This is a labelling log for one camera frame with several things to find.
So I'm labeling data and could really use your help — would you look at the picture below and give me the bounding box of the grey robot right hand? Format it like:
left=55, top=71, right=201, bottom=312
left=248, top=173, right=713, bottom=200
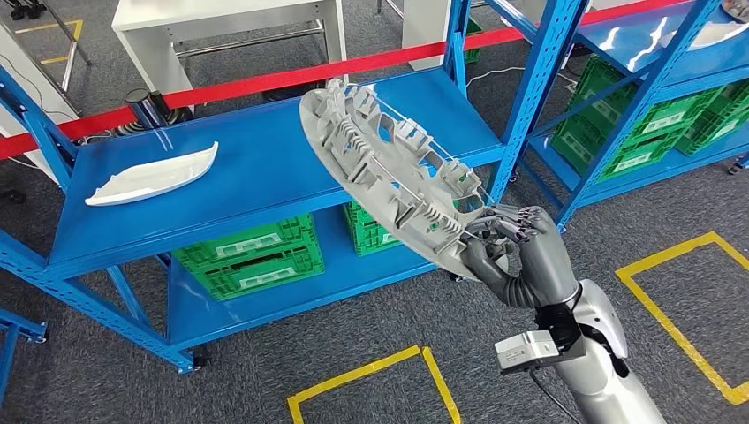
left=458, top=204, right=581, bottom=310

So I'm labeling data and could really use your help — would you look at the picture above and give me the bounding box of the silver plastic hubcap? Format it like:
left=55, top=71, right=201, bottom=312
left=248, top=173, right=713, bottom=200
left=721, top=0, right=749, bottom=23
left=299, top=77, right=522, bottom=284

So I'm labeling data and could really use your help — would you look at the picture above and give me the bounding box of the blue metal shelf rack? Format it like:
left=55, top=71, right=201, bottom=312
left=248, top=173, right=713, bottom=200
left=526, top=0, right=749, bottom=232
left=0, top=307, right=49, bottom=405
left=0, top=0, right=586, bottom=375

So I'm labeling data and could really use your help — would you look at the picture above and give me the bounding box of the yellow floor tape square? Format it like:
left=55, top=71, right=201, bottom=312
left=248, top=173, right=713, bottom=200
left=614, top=231, right=749, bottom=406
left=286, top=344, right=462, bottom=424

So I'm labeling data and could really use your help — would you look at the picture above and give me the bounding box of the white desk side panel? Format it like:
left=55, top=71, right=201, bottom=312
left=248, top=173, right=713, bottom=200
left=400, top=0, right=464, bottom=72
left=0, top=23, right=80, bottom=183

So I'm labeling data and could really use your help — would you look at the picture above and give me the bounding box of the white plastic mirror cover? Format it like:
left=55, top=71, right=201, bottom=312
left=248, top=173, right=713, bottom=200
left=84, top=140, right=220, bottom=208
left=658, top=20, right=749, bottom=51

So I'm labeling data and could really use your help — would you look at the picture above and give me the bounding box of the red barrier belt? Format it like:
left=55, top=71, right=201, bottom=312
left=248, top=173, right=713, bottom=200
left=0, top=0, right=692, bottom=160

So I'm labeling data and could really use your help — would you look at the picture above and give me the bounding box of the white desk with chrome bars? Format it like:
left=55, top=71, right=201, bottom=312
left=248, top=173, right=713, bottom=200
left=110, top=0, right=349, bottom=112

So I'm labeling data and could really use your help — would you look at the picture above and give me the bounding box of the black ribbed round base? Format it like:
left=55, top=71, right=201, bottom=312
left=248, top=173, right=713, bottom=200
left=110, top=105, right=195, bottom=140

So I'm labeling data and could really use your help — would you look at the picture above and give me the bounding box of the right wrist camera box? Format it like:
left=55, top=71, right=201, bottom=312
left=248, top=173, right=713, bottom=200
left=494, top=330, right=586, bottom=375

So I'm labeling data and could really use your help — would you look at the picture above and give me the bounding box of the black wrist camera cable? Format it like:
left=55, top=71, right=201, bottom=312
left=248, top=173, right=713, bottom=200
left=529, top=368, right=569, bottom=424

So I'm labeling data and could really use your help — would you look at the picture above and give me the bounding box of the white floor cable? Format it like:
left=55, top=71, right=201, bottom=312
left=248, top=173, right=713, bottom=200
left=467, top=65, right=578, bottom=89

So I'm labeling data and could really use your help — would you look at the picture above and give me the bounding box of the black stanchion post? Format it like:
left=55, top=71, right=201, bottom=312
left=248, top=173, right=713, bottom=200
left=124, top=87, right=174, bottom=130

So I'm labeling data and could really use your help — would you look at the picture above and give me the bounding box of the chrome metal frame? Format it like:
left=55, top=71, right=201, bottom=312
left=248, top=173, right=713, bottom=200
left=41, top=0, right=93, bottom=94

